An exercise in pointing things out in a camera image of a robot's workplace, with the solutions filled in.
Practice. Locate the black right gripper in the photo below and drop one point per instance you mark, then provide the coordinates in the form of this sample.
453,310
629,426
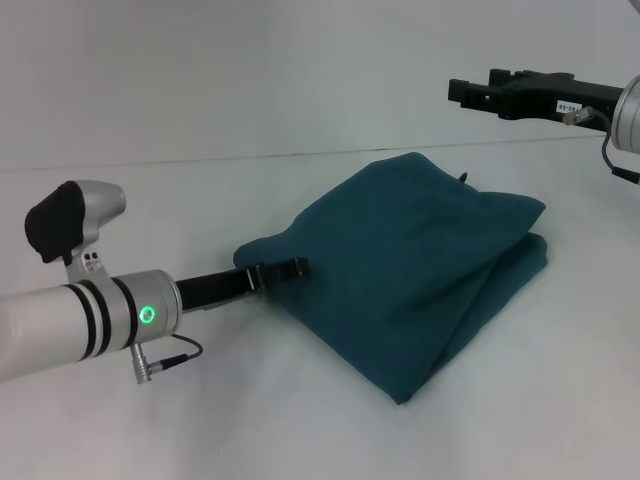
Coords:
555,100

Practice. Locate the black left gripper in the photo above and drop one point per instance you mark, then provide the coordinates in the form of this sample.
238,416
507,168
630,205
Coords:
212,289

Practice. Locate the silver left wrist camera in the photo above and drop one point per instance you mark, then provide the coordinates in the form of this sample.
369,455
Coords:
75,220

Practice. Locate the teal blue t-shirt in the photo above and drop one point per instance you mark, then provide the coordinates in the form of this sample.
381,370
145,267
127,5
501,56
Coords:
400,275

